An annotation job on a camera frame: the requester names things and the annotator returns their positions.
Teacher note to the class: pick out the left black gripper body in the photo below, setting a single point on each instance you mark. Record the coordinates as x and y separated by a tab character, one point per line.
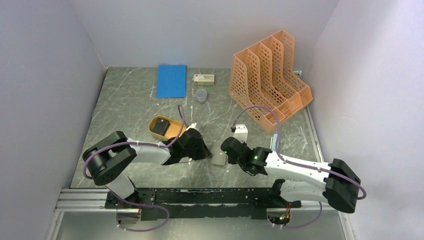
197	152

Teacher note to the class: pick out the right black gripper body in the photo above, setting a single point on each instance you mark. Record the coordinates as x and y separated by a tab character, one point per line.
241	164

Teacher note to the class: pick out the grey card holder wallet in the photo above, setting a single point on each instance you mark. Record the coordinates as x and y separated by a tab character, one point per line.
219	158

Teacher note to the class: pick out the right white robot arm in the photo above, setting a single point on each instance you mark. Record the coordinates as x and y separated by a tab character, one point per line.
333	183

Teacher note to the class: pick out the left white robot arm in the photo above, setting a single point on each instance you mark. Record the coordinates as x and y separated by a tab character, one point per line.
106	161

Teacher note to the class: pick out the black card in tray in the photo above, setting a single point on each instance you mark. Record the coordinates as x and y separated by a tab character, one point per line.
161	126

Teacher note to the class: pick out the orange oval tray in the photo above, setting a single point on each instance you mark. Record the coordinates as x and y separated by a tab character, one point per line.
172	131

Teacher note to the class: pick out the small clear plastic cup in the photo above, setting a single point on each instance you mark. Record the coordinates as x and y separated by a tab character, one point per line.
201	95

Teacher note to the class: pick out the small red white box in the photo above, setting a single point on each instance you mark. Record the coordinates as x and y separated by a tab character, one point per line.
204	79

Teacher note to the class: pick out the blue notebook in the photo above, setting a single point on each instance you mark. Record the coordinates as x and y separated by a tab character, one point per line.
171	81

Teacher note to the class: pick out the orange mesh file organizer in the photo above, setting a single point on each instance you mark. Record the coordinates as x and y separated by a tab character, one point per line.
263	82

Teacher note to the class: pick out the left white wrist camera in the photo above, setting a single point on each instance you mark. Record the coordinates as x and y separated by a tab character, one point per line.
196	126

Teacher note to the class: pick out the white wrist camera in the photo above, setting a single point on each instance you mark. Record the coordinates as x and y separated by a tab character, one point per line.
240	132
196	126

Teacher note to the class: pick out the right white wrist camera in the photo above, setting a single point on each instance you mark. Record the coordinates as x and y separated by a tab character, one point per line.
240	132

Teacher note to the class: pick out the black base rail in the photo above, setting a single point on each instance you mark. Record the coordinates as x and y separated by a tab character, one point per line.
191	203

